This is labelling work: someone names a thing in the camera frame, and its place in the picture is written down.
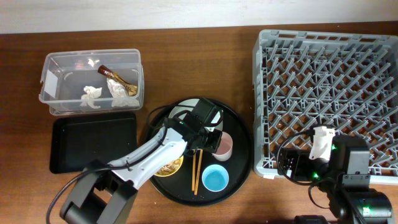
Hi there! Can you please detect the pink cup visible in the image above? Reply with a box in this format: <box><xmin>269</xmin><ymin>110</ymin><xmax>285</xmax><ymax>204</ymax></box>
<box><xmin>212</xmin><ymin>132</ymin><xmax>233</xmax><ymax>162</ymax></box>

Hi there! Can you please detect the yellow bowl with food scraps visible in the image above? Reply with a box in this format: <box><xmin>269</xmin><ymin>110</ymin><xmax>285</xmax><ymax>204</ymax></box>
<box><xmin>155</xmin><ymin>156</ymin><xmax>183</xmax><ymax>177</ymax></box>

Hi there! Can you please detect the blue cup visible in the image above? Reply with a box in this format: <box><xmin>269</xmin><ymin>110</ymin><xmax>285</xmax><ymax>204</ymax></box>
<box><xmin>201</xmin><ymin>164</ymin><xmax>229</xmax><ymax>192</ymax></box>

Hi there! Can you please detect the gold snack wrapper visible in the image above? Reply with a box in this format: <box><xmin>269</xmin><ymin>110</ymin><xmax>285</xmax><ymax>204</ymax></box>
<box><xmin>98</xmin><ymin>65</ymin><xmax>138</xmax><ymax>96</ymax></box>

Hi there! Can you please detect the white tissue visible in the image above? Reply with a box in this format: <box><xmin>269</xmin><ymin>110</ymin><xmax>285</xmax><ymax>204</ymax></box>
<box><xmin>106</xmin><ymin>78</ymin><xmax>129</xmax><ymax>98</ymax></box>
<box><xmin>80</xmin><ymin>86</ymin><xmax>102</xmax><ymax>110</ymax></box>

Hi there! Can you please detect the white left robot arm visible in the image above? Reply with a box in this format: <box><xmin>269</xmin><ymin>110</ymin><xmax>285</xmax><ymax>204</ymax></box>
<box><xmin>60</xmin><ymin>98</ymin><xmax>223</xmax><ymax>223</ymax></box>

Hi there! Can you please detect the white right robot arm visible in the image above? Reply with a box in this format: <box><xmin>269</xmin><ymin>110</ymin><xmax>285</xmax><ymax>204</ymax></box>
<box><xmin>275</xmin><ymin>135</ymin><xmax>395</xmax><ymax>223</ymax></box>

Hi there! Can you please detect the grey dishwasher rack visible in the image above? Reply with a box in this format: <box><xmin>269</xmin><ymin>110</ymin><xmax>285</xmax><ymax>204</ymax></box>
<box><xmin>252</xmin><ymin>29</ymin><xmax>397</xmax><ymax>185</ymax></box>

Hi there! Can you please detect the clear plastic waste bin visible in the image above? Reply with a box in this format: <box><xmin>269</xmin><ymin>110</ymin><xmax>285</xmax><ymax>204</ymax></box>
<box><xmin>39</xmin><ymin>49</ymin><xmax>144</xmax><ymax>116</ymax></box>

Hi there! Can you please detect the grey plate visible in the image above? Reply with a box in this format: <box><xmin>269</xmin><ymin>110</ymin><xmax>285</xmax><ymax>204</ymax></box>
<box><xmin>169</xmin><ymin>98</ymin><xmax>223</xmax><ymax>131</ymax></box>

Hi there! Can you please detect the right wooden chopstick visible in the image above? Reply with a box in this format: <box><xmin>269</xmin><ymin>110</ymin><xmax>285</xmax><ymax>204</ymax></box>
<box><xmin>194</xmin><ymin>149</ymin><xmax>203</xmax><ymax>195</ymax></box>

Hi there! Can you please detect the wooden chopstick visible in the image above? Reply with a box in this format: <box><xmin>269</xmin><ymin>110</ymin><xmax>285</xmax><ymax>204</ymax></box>
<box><xmin>192</xmin><ymin>153</ymin><xmax>197</xmax><ymax>192</ymax></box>
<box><xmin>194</xmin><ymin>149</ymin><xmax>203</xmax><ymax>195</ymax></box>

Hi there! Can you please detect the left wooden chopstick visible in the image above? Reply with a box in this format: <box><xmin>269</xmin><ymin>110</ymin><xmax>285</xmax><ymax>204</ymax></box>
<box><xmin>192</xmin><ymin>153</ymin><xmax>197</xmax><ymax>192</ymax></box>

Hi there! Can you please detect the round black serving tray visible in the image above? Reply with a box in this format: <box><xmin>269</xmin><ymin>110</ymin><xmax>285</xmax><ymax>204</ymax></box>
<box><xmin>150</xmin><ymin>100</ymin><xmax>254</xmax><ymax>207</ymax></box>

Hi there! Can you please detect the black rectangular tray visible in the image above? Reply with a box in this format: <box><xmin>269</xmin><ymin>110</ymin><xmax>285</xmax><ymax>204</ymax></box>
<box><xmin>49</xmin><ymin>112</ymin><xmax>137</xmax><ymax>174</ymax></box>

